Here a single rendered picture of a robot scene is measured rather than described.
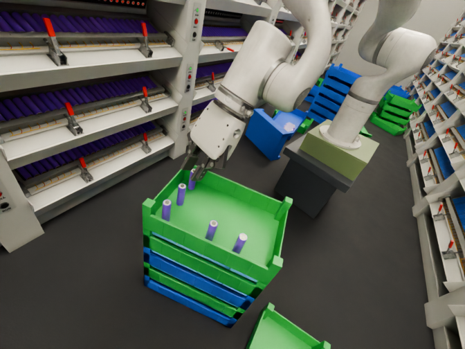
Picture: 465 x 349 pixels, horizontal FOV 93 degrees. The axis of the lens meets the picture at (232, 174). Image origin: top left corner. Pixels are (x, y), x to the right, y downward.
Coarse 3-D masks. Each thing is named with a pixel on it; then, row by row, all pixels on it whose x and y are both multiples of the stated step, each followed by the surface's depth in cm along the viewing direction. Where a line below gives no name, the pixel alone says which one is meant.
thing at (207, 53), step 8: (208, 16) 108; (248, 24) 132; (248, 32) 134; (200, 48) 90; (208, 48) 99; (216, 48) 103; (224, 48) 108; (232, 48) 113; (200, 56) 93; (208, 56) 98; (216, 56) 103; (224, 56) 109; (232, 56) 116
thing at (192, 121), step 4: (208, 100) 140; (200, 104) 134; (204, 104) 136; (208, 104) 138; (192, 108) 128; (196, 108) 130; (200, 108) 133; (204, 108) 134; (192, 112) 127; (196, 112) 128; (200, 112) 129; (192, 116) 124; (196, 116) 127; (192, 120) 125; (196, 120) 127; (192, 124) 124
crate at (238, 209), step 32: (160, 192) 51; (192, 192) 60; (224, 192) 63; (256, 192) 59; (160, 224) 46; (192, 224) 52; (224, 224) 55; (256, 224) 57; (224, 256) 45; (256, 256) 50
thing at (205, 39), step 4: (204, 40) 97; (208, 40) 99; (212, 40) 101; (220, 40) 106; (224, 40) 109; (228, 40) 112; (232, 40) 115; (236, 40) 117; (240, 40) 121; (208, 44) 99; (224, 44) 108; (228, 44) 111
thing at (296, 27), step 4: (284, 20) 182; (288, 20) 181; (288, 24) 182; (292, 24) 181; (296, 24) 179; (300, 24) 178; (292, 28) 182; (296, 28) 181; (300, 28) 179; (296, 32) 182; (300, 32) 180; (300, 40) 189; (292, 52) 190; (296, 52) 196; (288, 56) 193; (292, 56) 193; (288, 60) 195
